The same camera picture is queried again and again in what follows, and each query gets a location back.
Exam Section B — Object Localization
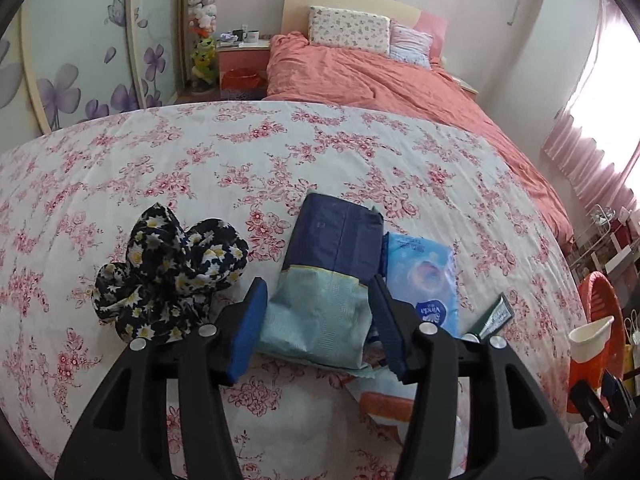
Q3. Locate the pink curtain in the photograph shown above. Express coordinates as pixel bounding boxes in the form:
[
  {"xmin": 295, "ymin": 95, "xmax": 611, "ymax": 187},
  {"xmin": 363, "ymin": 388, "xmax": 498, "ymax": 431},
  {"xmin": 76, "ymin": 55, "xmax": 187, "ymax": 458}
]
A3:
[{"xmin": 542, "ymin": 0, "xmax": 640, "ymax": 211}]

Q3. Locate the orange plastic basket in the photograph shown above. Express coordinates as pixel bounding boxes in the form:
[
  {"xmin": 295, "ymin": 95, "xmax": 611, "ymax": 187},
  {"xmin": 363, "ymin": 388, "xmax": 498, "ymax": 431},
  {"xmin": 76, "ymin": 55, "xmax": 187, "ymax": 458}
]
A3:
[{"xmin": 567, "ymin": 271, "xmax": 632, "ymax": 411}]

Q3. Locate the white paper bag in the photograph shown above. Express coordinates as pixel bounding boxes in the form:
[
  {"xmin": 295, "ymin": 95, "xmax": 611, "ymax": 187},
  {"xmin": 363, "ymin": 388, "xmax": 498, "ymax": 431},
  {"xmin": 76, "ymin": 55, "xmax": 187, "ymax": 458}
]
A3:
[{"xmin": 622, "ymin": 310, "xmax": 640, "ymax": 396}]

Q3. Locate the pink floral tablecloth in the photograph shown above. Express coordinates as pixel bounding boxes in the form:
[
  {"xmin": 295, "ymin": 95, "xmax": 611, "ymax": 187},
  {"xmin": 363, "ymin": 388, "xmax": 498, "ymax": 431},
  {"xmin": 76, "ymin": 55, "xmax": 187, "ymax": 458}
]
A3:
[{"xmin": 0, "ymin": 100, "xmax": 591, "ymax": 480}]

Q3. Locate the pink nightstand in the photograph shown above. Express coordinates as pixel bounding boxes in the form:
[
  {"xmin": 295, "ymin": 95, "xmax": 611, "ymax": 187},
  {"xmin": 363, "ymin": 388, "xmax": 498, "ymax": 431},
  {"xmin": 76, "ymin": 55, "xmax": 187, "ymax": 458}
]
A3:
[{"xmin": 216, "ymin": 35, "xmax": 273, "ymax": 101}]

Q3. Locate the green yellow plush toy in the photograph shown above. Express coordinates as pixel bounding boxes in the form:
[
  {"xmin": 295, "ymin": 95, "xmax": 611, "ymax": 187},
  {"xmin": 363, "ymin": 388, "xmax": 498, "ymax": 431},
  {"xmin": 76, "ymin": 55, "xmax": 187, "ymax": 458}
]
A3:
[{"xmin": 192, "ymin": 35, "xmax": 219, "ymax": 79}]

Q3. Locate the white wire rack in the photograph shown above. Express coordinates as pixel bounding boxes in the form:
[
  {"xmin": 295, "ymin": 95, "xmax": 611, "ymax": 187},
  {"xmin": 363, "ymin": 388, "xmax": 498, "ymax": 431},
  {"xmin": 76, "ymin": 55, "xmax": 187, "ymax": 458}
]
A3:
[{"xmin": 570, "ymin": 205, "xmax": 616, "ymax": 272}]

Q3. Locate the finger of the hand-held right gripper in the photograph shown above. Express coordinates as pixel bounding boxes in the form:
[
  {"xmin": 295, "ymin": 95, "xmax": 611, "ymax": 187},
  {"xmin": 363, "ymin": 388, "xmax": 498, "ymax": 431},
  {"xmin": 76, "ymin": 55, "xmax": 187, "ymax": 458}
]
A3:
[{"xmin": 570, "ymin": 370, "xmax": 627, "ymax": 431}]

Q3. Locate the orange white packet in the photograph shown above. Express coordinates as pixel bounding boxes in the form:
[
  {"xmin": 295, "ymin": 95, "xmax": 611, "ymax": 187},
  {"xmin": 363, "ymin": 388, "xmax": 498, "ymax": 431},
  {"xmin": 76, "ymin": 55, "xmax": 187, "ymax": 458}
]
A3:
[{"xmin": 345, "ymin": 360, "xmax": 468, "ymax": 448}]

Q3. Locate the white bedside table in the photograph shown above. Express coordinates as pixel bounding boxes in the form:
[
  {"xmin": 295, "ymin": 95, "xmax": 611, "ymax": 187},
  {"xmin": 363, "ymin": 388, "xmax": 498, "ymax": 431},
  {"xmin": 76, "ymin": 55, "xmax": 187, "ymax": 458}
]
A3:
[{"xmin": 447, "ymin": 72, "xmax": 479, "ymax": 96}]

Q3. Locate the orange duvet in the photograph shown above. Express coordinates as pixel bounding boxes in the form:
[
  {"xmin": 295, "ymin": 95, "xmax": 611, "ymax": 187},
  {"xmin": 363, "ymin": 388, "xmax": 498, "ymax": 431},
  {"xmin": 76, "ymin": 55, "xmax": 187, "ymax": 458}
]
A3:
[{"xmin": 262, "ymin": 31, "xmax": 575, "ymax": 251}]

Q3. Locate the floral pillow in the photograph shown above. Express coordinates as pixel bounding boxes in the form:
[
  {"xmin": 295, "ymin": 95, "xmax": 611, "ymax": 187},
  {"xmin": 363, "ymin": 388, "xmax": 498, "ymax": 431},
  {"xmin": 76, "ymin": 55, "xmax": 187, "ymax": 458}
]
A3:
[{"xmin": 307, "ymin": 6, "xmax": 392, "ymax": 56}]

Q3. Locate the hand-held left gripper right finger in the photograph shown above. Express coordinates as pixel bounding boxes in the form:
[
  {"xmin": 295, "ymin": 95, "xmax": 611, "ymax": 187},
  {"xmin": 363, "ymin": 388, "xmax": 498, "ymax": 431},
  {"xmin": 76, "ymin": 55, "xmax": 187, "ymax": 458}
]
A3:
[{"xmin": 367, "ymin": 274, "xmax": 583, "ymax": 480}]

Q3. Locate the striped pink pillow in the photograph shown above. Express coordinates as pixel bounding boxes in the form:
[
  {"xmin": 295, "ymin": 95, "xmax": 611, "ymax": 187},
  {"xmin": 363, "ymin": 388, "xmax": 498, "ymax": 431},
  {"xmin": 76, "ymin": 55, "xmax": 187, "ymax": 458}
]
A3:
[{"xmin": 389, "ymin": 22, "xmax": 434, "ymax": 69}]

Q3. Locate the black daisy print cloth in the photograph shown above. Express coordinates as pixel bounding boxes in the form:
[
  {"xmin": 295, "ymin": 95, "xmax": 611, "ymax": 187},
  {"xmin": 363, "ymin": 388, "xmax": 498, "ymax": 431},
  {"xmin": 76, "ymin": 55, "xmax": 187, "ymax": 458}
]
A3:
[{"xmin": 94, "ymin": 203, "xmax": 249, "ymax": 346}]

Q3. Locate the clear tube of plush toys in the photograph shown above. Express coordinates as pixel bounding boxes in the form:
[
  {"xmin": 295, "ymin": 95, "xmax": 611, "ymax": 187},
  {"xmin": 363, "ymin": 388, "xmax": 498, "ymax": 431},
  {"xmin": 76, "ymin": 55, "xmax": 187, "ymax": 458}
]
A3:
[{"xmin": 186, "ymin": 0, "xmax": 221, "ymax": 93}]

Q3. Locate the white shelf unit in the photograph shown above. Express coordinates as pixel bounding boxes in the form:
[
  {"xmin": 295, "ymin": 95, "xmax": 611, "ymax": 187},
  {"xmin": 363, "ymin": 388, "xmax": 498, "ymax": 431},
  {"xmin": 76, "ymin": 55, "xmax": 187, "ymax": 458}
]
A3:
[{"xmin": 592, "ymin": 205, "xmax": 640, "ymax": 281}]

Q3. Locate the floral sliding door wardrobe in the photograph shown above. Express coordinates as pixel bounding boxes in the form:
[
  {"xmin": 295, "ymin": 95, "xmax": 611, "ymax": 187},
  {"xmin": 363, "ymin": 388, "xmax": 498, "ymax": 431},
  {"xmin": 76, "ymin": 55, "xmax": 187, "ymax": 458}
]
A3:
[{"xmin": 0, "ymin": 0, "xmax": 188, "ymax": 136}]

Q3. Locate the blue tissue packet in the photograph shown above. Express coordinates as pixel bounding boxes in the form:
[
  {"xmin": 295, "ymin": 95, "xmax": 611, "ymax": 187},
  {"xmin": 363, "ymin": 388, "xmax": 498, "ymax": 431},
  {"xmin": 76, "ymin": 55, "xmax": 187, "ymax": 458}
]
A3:
[{"xmin": 382, "ymin": 232, "xmax": 461, "ymax": 341}]

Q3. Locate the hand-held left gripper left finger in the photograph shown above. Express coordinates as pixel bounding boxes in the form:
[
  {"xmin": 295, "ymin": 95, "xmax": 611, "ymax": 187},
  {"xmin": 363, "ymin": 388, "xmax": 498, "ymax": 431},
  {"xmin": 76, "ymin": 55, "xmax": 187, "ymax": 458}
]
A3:
[{"xmin": 54, "ymin": 276, "xmax": 269, "ymax": 480}]

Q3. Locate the navy teal packet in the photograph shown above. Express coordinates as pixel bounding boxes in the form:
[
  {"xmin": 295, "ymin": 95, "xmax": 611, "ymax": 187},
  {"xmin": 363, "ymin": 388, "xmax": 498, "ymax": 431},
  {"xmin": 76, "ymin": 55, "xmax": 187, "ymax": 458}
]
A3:
[{"xmin": 257, "ymin": 191, "xmax": 385, "ymax": 368}]

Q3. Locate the white plastic container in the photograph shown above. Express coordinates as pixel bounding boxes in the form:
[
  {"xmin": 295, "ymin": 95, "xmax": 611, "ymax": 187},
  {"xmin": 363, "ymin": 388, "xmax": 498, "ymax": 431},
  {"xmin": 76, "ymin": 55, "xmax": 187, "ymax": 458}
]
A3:
[{"xmin": 569, "ymin": 316, "xmax": 615, "ymax": 364}]

